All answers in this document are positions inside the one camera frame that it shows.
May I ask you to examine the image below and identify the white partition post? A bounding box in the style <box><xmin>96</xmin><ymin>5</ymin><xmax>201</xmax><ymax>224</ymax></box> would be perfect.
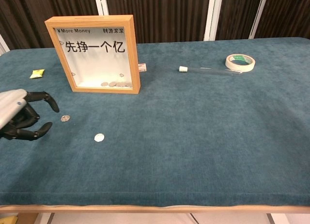
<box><xmin>93</xmin><ymin>0</ymin><xmax>109</xmax><ymax>16</ymax></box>
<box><xmin>248</xmin><ymin>0</ymin><xmax>270</xmax><ymax>40</ymax></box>
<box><xmin>0</xmin><ymin>34</ymin><xmax>11</xmax><ymax>56</ymax></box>
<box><xmin>203</xmin><ymin>0</ymin><xmax>224</xmax><ymax>42</ymax></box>

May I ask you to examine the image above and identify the dark slatted wall panel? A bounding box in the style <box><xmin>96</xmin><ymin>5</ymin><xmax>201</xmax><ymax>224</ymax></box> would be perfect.
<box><xmin>215</xmin><ymin>0</ymin><xmax>264</xmax><ymax>41</ymax></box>
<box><xmin>104</xmin><ymin>0</ymin><xmax>211</xmax><ymax>44</ymax></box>
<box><xmin>254</xmin><ymin>0</ymin><xmax>310</xmax><ymax>40</ymax></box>
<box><xmin>0</xmin><ymin>0</ymin><xmax>101</xmax><ymax>50</ymax></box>

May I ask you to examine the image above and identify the yellow sponge block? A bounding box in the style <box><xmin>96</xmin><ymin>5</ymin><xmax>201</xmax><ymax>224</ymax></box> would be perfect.
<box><xmin>0</xmin><ymin>215</ymin><xmax>19</xmax><ymax>224</ymax></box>

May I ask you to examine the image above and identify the wooden frame money box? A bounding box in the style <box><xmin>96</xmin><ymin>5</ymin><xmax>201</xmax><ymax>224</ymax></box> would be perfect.
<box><xmin>44</xmin><ymin>15</ymin><xmax>141</xmax><ymax>94</ymax></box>

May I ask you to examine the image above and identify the masking tape roll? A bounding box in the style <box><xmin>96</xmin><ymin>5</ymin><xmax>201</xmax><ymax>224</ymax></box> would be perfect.
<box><xmin>225</xmin><ymin>53</ymin><xmax>256</xmax><ymax>73</ymax></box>

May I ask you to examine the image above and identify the blue table cloth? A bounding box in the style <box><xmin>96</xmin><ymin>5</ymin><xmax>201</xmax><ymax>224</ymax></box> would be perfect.
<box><xmin>0</xmin><ymin>37</ymin><xmax>310</xmax><ymax>208</ymax></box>

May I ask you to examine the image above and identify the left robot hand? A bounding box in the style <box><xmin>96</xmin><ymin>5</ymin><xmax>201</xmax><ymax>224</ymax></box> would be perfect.
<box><xmin>0</xmin><ymin>89</ymin><xmax>60</xmax><ymax>142</ymax></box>

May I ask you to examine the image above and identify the yellow snack packet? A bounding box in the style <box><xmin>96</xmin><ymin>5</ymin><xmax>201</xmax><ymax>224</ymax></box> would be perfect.
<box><xmin>29</xmin><ymin>69</ymin><xmax>46</xmax><ymax>79</ymax></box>

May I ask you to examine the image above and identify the glass tube with white cap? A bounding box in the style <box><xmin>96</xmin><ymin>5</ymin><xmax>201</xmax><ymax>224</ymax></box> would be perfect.
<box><xmin>179</xmin><ymin>66</ymin><xmax>243</xmax><ymax>77</ymax></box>

